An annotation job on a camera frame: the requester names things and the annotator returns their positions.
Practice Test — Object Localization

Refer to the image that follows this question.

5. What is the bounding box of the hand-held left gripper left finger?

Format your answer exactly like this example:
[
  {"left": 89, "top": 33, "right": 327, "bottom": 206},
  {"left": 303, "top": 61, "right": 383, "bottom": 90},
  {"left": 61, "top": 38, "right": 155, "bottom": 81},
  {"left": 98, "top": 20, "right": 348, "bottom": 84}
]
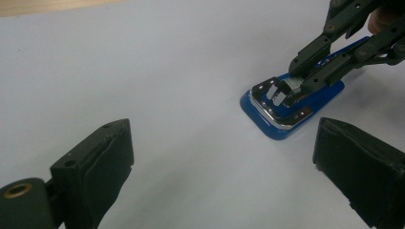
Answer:
[{"left": 50, "top": 118, "right": 135, "bottom": 229}]

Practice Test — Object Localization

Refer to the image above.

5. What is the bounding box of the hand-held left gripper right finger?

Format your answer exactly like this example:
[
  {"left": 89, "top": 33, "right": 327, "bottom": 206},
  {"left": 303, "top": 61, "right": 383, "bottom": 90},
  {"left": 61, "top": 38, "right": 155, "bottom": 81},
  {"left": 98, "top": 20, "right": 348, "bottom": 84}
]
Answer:
[{"left": 312, "top": 116, "right": 405, "bottom": 229}]

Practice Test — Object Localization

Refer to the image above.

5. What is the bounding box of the blue stapler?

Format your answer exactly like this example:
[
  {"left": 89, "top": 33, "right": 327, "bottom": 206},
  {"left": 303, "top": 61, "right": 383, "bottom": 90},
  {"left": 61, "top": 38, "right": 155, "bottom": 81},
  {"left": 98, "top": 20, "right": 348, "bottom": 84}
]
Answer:
[{"left": 239, "top": 35, "right": 372, "bottom": 141}]

